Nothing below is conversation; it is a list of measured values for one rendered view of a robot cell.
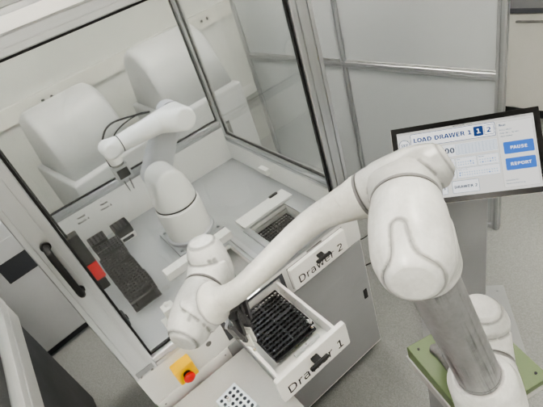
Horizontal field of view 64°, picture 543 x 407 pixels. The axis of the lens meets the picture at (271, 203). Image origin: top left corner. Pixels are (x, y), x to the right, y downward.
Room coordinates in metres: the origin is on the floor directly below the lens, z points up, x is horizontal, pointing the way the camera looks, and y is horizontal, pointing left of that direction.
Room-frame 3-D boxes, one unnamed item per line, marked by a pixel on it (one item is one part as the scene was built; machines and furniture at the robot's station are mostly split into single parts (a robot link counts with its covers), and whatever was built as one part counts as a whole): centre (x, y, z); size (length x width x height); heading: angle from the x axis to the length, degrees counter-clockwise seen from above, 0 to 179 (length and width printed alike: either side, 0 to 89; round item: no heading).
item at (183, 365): (0.95, 0.47, 0.88); 0.07 x 0.05 x 0.07; 116
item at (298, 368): (0.82, 0.04, 0.87); 0.29 x 0.02 x 0.11; 116
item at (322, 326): (1.01, 0.13, 0.86); 0.40 x 0.26 x 0.06; 26
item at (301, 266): (1.25, -0.11, 0.87); 0.29 x 0.02 x 0.11; 116
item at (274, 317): (1.00, 0.13, 0.87); 0.22 x 0.18 x 0.06; 26
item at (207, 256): (0.88, 0.21, 1.35); 0.13 x 0.11 x 0.16; 157
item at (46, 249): (0.91, 0.56, 1.45); 0.05 x 0.03 x 0.19; 26
